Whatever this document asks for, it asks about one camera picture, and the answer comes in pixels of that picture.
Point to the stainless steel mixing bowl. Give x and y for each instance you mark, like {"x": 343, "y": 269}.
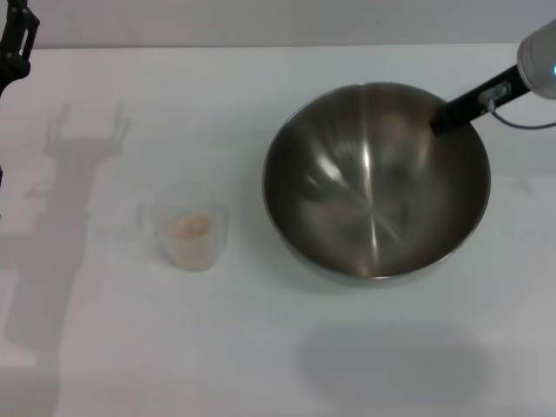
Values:
{"x": 373, "y": 208}

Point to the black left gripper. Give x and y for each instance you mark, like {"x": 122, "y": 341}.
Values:
{"x": 19, "y": 39}

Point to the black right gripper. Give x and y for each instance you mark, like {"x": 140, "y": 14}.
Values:
{"x": 473, "y": 106}

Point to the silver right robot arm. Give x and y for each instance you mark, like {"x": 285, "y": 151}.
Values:
{"x": 538, "y": 61}

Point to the clear plastic measuring cup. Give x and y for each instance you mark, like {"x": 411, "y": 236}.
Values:
{"x": 191, "y": 256}

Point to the white rice grains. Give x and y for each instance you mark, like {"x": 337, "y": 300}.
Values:
{"x": 190, "y": 227}

